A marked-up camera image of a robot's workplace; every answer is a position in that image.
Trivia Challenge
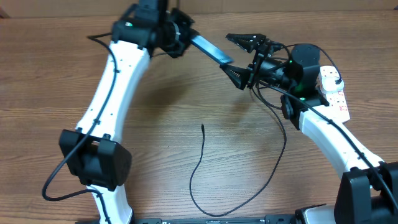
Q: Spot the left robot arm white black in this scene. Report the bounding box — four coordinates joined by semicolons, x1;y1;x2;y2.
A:
59;1;196;223

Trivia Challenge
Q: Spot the blue Samsung Galaxy smartphone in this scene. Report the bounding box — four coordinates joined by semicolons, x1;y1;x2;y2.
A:
190;35;234;65

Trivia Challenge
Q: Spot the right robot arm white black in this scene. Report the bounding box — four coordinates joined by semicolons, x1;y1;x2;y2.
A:
223;34;397;223

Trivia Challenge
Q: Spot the white charger adapter plug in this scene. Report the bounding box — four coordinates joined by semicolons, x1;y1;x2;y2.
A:
320;77;345;94

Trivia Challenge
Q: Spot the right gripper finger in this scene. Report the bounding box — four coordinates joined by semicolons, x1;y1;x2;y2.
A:
220;64;251;90
226;33;267;53

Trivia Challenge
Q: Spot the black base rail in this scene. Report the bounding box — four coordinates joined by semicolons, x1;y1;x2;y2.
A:
74;214;299;224

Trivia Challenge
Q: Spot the black USB charging cable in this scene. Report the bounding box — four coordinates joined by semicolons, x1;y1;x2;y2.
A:
188;43;343;218

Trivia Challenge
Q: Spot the white power strip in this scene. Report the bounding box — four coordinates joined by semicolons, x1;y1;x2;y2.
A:
318;65;350;123

